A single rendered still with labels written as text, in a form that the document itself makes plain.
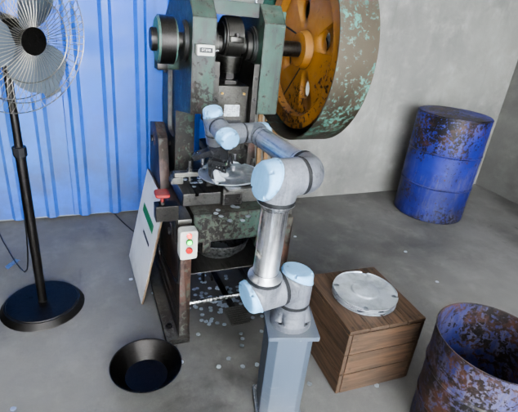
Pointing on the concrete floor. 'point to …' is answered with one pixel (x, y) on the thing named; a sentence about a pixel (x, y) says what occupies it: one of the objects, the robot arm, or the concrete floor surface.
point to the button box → (181, 245)
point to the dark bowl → (145, 365)
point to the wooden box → (361, 338)
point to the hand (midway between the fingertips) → (216, 181)
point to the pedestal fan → (33, 11)
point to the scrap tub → (477, 362)
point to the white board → (145, 237)
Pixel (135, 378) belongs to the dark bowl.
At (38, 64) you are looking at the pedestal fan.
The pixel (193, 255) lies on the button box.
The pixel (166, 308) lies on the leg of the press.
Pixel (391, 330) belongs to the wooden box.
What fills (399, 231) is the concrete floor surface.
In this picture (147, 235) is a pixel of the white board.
